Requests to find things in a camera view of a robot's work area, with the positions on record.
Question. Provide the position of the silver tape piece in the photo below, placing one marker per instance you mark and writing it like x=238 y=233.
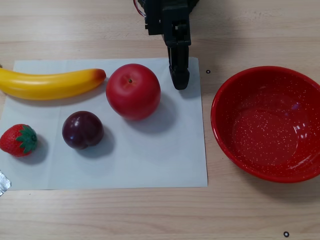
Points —
x=3 y=183

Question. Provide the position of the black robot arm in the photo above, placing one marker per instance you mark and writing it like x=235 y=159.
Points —
x=194 y=3

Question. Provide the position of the dark purple toy plum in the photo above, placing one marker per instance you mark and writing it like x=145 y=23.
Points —
x=82 y=130

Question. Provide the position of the white paper sheet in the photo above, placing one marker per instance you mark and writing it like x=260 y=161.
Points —
x=150 y=155

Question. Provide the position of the red toy apple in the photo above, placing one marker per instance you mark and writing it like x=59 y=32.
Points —
x=132 y=91

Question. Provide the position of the yellow toy banana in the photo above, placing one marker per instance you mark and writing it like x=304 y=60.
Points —
x=50 y=85

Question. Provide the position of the red toy strawberry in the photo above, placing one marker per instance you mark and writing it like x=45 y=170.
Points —
x=12 y=141

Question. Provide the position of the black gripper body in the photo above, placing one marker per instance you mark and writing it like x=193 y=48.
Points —
x=178 y=37

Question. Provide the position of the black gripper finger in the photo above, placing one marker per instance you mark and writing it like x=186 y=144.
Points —
x=181 y=77
x=172 y=57

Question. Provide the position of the red speckled bowl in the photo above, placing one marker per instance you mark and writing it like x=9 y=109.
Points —
x=265 y=130

